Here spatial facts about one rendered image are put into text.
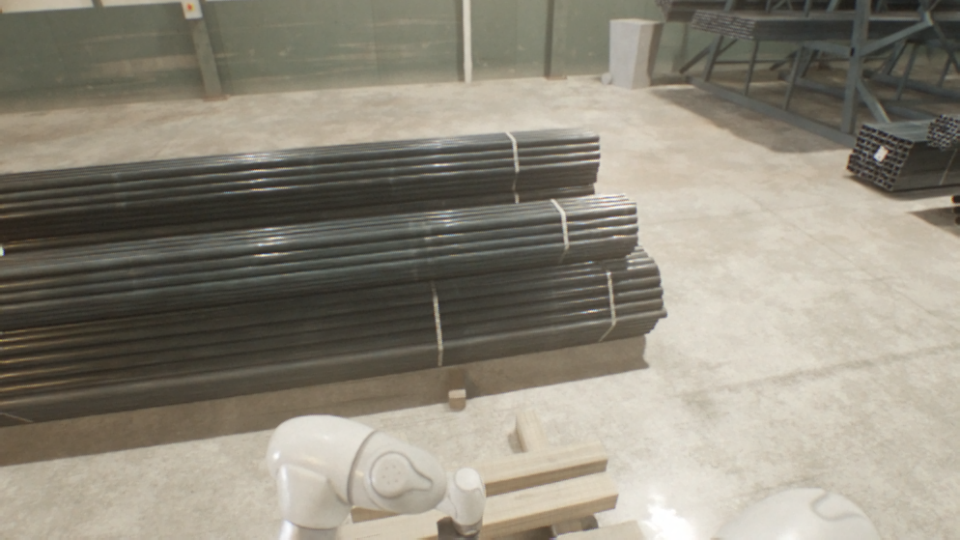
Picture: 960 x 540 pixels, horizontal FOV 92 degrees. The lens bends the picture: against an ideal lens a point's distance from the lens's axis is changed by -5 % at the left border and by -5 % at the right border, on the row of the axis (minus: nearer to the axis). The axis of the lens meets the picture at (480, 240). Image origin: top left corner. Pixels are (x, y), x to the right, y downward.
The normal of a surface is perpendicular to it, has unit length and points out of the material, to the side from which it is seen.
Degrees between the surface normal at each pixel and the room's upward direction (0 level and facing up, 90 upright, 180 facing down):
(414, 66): 90
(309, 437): 11
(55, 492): 0
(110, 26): 90
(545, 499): 0
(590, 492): 0
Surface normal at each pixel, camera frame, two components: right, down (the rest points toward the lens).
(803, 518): -0.08, -0.96
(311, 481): -0.21, -0.18
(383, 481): 0.00, -0.49
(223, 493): -0.01, -0.87
